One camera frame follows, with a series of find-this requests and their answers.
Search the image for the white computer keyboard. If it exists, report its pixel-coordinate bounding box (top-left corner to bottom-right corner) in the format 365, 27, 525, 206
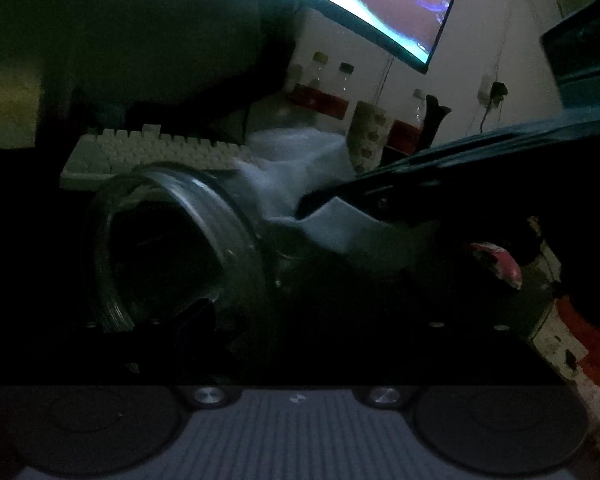
60, 126, 255, 192

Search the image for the black upright object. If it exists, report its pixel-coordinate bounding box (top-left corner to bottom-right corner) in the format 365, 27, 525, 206
421, 94, 453, 151

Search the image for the red and white wrapper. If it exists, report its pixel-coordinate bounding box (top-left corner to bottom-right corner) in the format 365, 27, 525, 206
469, 241, 524, 291

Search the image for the white paper tissue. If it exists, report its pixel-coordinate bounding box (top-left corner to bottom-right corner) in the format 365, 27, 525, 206
232, 127, 411, 261

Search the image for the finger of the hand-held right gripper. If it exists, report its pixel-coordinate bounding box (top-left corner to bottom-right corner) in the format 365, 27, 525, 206
298, 162, 443, 228

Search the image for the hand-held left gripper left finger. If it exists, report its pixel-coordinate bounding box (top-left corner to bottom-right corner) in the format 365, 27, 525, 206
82, 299, 231, 408

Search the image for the clear bottle with red liquid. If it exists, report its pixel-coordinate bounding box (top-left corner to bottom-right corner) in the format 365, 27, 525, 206
387, 89, 427, 155
329, 62, 357, 117
286, 51, 331, 111

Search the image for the computer monitor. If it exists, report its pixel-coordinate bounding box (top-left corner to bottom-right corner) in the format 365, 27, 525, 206
237, 0, 470, 77

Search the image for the clear glass jar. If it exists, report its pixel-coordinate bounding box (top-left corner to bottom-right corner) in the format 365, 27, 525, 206
80, 164, 281, 336

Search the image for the printed paper cup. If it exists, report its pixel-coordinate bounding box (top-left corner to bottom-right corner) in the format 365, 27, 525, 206
346, 101, 395, 175

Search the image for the red and white printed mat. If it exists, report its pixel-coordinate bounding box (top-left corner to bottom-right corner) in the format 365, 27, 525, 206
525, 215, 600, 461

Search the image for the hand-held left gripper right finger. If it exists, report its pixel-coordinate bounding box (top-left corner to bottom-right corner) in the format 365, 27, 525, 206
352, 317, 518, 408

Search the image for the dark rounded monitor stand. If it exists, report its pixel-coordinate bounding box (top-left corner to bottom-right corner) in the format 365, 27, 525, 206
70, 0, 303, 116

